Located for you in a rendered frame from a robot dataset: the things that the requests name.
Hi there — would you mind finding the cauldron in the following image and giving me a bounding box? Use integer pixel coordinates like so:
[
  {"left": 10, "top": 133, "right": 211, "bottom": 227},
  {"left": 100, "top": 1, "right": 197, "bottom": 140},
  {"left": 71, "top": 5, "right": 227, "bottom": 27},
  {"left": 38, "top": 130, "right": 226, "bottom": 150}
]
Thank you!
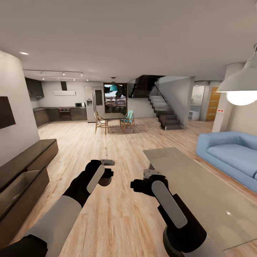
[{"left": 163, "top": 226, "right": 185, "bottom": 257}]

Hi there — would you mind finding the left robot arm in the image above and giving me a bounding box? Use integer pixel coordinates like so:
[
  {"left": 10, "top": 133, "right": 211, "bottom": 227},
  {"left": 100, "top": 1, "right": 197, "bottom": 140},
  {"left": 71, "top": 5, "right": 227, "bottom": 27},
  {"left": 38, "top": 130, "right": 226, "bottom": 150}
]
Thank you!
[{"left": 0, "top": 159, "right": 115, "bottom": 257}]

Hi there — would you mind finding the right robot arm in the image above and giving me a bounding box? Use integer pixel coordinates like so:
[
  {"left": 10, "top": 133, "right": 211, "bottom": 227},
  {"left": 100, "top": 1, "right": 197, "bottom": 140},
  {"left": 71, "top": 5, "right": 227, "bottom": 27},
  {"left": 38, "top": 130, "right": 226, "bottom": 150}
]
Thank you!
[{"left": 130, "top": 169, "right": 226, "bottom": 257}]

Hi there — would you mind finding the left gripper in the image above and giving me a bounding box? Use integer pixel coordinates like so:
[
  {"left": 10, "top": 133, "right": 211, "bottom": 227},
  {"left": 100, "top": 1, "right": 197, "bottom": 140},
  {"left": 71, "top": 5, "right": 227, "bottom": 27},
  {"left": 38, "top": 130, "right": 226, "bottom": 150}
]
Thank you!
[{"left": 101, "top": 168, "right": 114, "bottom": 179}]

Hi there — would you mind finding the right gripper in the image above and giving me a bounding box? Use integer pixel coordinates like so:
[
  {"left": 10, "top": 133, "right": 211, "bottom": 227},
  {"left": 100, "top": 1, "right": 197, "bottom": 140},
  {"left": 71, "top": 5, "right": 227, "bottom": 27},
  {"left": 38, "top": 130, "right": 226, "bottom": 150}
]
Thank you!
[{"left": 130, "top": 179, "right": 147, "bottom": 194}]

